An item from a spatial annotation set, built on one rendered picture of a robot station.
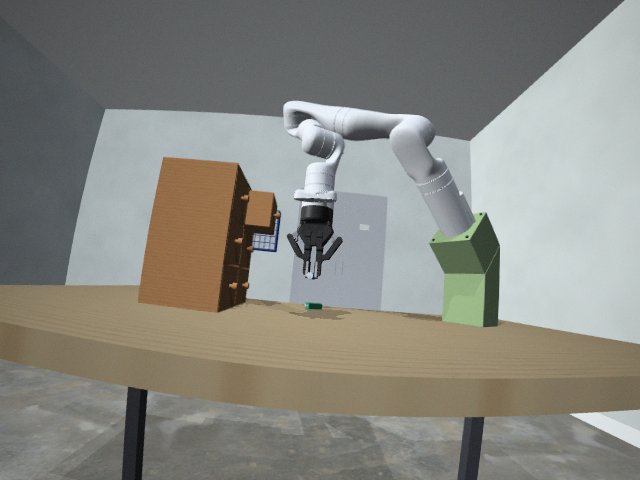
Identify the small brown wooden chest of drawers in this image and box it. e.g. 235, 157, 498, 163
138, 157, 254, 313

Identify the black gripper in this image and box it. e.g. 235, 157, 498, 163
287, 205, 343, 279

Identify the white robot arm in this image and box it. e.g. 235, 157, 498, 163
283, 101, 476, 237

